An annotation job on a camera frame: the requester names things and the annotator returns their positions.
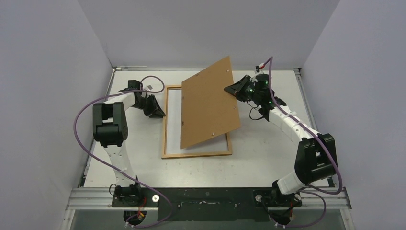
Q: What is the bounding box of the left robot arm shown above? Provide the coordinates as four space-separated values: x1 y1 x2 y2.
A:
92 80 166 207

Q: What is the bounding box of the brown backing board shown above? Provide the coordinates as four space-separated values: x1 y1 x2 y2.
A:
180 56 241 149

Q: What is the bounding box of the wooden picture frame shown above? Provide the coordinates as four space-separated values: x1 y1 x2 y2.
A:
160 85 233 160

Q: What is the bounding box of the aluminium rail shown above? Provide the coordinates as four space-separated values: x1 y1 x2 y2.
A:
66 187 352 210

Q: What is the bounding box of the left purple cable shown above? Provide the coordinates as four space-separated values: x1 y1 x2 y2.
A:
73 75 173 230

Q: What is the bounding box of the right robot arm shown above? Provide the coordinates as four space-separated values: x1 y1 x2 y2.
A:
224 73 342 206

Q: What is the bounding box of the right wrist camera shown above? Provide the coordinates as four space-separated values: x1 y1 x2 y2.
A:
255 63 267 74

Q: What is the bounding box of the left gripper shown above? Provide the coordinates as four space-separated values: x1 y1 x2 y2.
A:
132 94 165 118

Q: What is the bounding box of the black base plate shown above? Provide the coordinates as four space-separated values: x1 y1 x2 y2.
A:
110 186 302 225

